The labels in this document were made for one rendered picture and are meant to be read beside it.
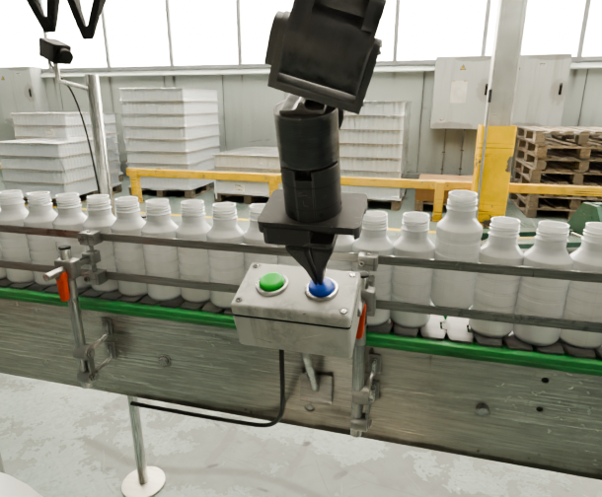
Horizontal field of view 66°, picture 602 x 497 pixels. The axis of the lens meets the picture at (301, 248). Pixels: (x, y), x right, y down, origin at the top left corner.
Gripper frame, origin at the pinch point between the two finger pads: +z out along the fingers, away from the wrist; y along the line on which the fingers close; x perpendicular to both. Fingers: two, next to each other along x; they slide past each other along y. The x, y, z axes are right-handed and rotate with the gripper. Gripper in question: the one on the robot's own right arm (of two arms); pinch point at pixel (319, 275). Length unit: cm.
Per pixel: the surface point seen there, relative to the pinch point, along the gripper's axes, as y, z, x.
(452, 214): -14.6, 1.0, -16.0
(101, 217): 41.2, 5.5, -15.6
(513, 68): -88, 115, -466
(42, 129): 549, 206, -504
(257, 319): 6.7, 4.0, 4.0
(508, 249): -22.2, 5.4, -15.0
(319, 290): -0.2, 1.1, 1.2
